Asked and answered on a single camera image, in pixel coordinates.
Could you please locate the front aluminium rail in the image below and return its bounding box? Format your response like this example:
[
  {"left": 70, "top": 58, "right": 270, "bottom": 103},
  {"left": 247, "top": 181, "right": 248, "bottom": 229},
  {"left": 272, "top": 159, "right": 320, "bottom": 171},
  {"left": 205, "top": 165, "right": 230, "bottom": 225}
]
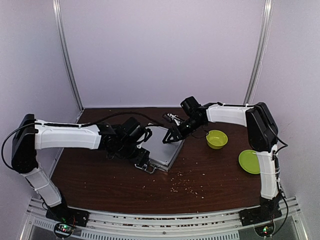
[{"left": 21, "top": 197, "right": 302, "bottom": 240}]

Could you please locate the aluminium poker case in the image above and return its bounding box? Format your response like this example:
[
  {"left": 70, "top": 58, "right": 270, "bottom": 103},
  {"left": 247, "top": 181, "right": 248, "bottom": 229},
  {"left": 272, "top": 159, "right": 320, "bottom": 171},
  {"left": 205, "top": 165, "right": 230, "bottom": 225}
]
[{"left": 134, "top": 123, "right": 184, "bottom": 174}]

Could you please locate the green plate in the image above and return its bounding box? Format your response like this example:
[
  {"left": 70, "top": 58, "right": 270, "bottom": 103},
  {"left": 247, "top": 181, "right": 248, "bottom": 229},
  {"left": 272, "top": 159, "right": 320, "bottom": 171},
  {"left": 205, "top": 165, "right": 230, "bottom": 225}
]
[{"left": 238, "top": 149, "right": 260, "bottom": 175}]

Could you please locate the aluminium frame post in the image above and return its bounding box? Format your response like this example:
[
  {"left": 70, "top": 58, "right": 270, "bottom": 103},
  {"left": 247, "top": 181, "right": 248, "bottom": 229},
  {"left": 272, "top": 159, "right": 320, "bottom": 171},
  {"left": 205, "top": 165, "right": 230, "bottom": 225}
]
[
  {"left": 243, "top": 0, "right": 274, "bottom": 105},
  {"left": 52, "top": 0, "right": 84, "bottom": 112}
]

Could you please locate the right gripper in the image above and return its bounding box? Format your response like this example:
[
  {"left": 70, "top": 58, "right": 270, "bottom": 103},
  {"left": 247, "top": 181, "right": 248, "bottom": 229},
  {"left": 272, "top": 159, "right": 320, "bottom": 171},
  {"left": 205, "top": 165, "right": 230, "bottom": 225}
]
[{"left": 163, "top": 116, "right": 204, "bottom": 144}]

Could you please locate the right aluminium frame post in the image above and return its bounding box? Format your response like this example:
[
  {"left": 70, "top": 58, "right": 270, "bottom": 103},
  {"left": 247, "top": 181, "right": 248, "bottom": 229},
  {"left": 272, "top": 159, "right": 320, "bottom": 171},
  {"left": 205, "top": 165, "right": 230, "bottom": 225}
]
[{"left": 243, "top": 0, "right": 274, "bottom": 105}]

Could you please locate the green bowl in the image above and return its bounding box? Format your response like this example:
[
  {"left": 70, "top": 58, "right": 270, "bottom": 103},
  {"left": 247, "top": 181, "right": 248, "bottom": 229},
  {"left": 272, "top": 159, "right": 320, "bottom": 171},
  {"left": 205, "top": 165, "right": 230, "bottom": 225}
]
[{"left": 206, "top": 130, "right": 229, "bottom": 150}]

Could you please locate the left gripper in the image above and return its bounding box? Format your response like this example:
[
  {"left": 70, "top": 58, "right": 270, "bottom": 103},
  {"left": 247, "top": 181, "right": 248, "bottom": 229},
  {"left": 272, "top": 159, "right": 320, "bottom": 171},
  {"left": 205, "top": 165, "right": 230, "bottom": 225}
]
[{"left": 117, "top": 140, "right": 150, "bottom": 167}]

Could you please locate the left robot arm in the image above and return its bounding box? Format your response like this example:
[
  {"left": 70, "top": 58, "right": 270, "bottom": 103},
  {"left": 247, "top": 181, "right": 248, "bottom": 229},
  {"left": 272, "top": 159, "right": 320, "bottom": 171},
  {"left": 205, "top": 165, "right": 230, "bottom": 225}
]
[{"left": 0, "top": 114, "right": 153, "bottom": 222}]

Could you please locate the left aluminium frame post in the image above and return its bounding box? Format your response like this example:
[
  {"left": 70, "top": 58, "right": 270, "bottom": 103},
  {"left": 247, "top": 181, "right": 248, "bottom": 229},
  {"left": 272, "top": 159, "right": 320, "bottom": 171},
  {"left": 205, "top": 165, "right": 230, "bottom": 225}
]
[{"left": 52, "top": 0, "right": 84, "bottom": 112}]

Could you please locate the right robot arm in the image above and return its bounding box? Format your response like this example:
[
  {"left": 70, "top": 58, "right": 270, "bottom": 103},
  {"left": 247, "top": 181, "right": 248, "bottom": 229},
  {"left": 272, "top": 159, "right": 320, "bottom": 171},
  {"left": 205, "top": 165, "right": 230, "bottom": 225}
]
[{"left": 162, "top": 96, "right": 282, "bottom": 221}]

